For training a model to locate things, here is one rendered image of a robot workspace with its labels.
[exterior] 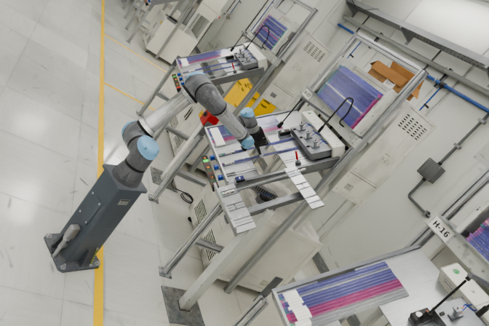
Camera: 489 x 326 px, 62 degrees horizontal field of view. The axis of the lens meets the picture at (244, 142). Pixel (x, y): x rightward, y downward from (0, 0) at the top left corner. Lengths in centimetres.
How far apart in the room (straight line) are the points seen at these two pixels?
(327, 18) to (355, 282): 441
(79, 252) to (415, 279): 161
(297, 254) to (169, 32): 471
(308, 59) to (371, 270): 237
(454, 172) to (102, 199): 287
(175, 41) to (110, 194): 502
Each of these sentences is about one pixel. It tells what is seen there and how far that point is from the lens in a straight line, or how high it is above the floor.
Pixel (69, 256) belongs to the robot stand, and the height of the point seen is 6.
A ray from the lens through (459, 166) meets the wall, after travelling 389.
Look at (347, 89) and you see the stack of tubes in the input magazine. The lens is 272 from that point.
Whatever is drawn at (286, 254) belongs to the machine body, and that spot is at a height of 44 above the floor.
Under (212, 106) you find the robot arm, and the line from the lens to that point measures 200.
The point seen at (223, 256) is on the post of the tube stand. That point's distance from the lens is 234.
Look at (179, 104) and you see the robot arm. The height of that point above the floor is 99.
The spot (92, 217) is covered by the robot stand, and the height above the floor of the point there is 32.
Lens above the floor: 157
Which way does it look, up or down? 15 degrees down
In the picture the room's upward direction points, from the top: 39 degrees clockwise
